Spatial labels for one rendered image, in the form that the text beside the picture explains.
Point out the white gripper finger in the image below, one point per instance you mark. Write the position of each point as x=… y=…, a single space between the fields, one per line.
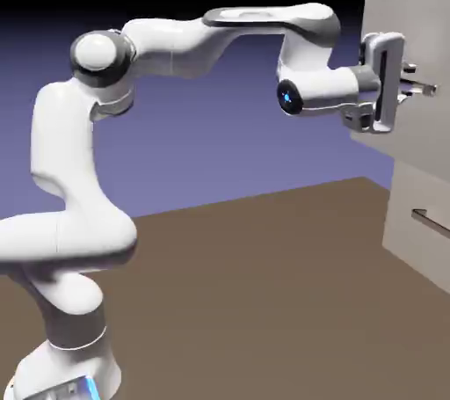
x=408 y=68
x=404 y=97

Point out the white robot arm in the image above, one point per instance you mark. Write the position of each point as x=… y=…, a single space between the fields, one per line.
x=81 y=196

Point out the grey drawer front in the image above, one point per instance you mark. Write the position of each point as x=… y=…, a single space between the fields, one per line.
x=425 y=20
x=404 y=196

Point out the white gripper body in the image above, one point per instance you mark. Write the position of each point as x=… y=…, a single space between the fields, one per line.
x=390 y=55

